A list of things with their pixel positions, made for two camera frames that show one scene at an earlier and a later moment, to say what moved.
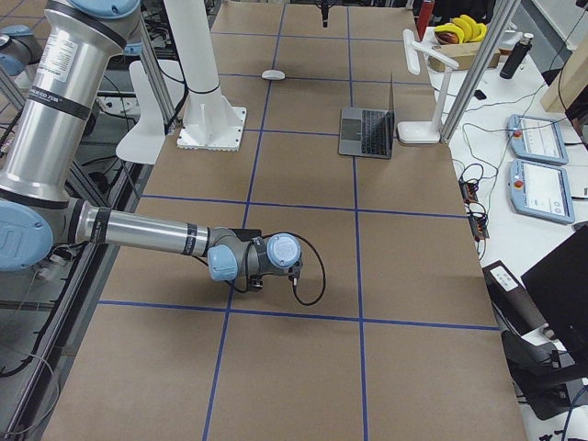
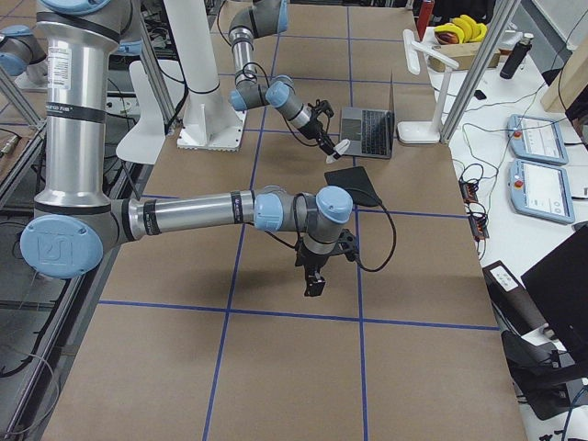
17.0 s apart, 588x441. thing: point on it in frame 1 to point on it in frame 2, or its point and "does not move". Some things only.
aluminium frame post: x=503 y=14 does not move
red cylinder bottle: x=424 y=16 does not move
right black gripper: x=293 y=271 to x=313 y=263
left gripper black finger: x=324 y=5 to x=313 y=129
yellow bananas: x=465 y=28 does not move
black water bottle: x=515 y=56 does not move
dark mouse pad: x=246 y=233 to x=356 y=182
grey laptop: x=367 y=132 does not move
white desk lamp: x=425 y=132 does not move
